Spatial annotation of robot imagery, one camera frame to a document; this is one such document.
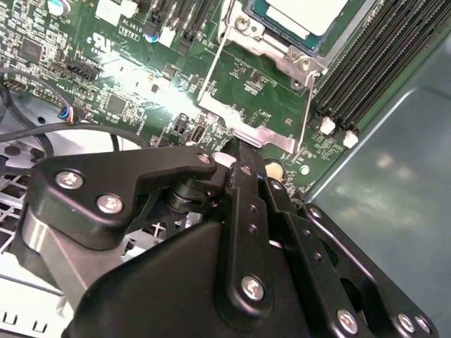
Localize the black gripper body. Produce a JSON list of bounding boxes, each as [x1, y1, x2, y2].
[[61, 222, 334, 338]]

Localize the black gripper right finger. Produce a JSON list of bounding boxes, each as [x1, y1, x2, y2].
[[262, 175, 440, 338]]

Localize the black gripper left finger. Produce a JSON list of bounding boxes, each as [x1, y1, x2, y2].
[[19, 139, 279, 314]]

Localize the silver green CPU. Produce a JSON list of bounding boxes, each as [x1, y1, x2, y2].
[[248, 0, 376, 54]]

